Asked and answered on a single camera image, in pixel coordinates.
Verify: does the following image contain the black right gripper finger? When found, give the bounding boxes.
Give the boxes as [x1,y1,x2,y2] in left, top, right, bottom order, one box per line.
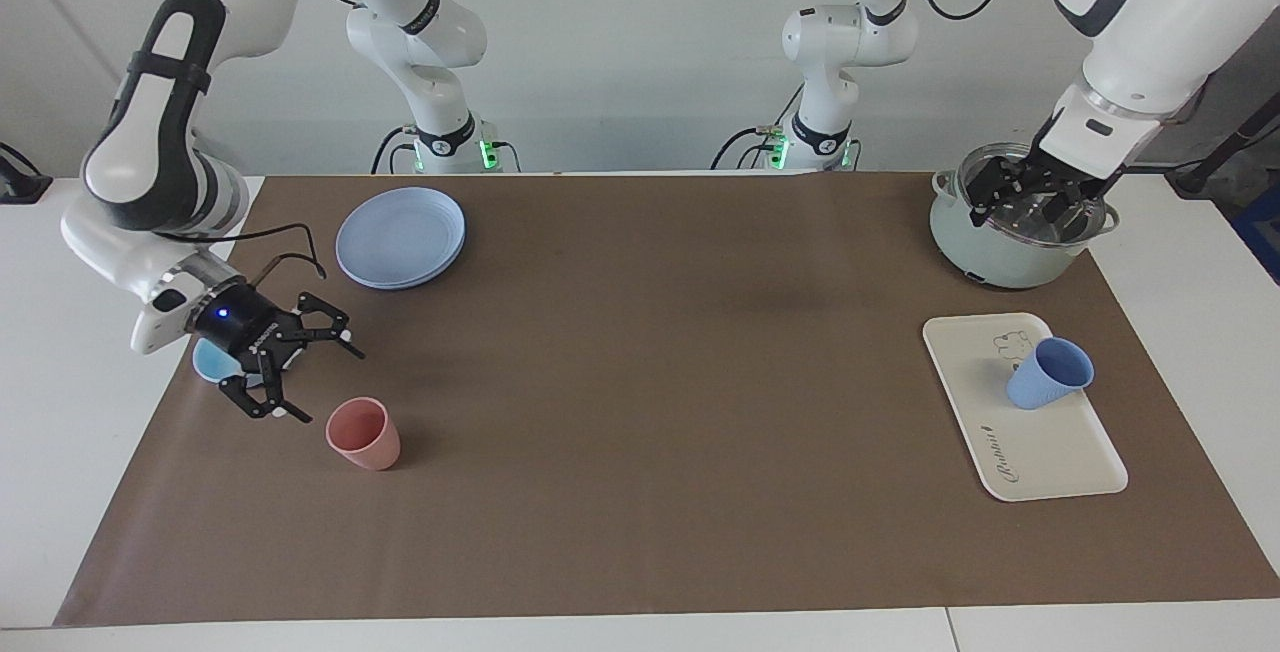
[222,352,313,423]
[298,292,366,360]

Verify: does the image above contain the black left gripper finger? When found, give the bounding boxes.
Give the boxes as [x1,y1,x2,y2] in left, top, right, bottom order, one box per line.
[1060,182,1106,233]
[966,160,1006,228]

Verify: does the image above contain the pink plastic cup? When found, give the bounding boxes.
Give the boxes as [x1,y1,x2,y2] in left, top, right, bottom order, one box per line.
[325,396,402,472]

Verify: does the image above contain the blue plastic cup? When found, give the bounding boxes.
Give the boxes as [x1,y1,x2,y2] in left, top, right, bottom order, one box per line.
[1005,336,1096,411]

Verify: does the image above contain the cream tray with rabbit print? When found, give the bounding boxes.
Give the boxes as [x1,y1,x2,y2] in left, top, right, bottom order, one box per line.
[922,312,1129,503]

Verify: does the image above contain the glass pot lid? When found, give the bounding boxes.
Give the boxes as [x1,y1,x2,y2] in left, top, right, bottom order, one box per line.
[955,142,1109,245]

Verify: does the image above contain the light blue bowl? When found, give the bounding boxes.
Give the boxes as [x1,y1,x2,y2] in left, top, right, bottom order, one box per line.
[192,337,301,389]

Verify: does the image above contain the pale green cooking pot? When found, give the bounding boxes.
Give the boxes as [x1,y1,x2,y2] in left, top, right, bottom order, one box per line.
[928,142,1121,290]

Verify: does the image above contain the black stand pole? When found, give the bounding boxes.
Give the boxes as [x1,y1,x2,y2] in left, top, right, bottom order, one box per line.
[1165,92,1280,198]

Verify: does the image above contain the blue round plate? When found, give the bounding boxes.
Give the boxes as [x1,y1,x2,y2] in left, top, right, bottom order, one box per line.
[335,187,467,291]

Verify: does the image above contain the blue crate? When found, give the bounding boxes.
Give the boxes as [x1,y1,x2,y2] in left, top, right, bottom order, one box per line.
[1232,187,1280,285]

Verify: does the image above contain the brown table mat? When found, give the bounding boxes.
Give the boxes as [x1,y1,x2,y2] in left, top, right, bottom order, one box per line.
[53,172,1280,628]

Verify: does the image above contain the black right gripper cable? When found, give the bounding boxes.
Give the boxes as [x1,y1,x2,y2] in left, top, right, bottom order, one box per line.
[150,222,326,285]

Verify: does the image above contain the black right arm base cable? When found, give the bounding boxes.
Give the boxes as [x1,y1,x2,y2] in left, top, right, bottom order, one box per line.
[370,127,421,175]

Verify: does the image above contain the black arm base cable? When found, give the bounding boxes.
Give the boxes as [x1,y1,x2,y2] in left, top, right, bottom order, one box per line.
[710,82,806,171]
[370,127,421,175]

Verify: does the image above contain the black left arm base cable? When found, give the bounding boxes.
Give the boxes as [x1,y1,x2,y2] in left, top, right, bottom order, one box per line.
[710,82,806,171]

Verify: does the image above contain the black clamp mount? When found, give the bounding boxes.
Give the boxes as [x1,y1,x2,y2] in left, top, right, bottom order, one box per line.
[0,144,53,205]

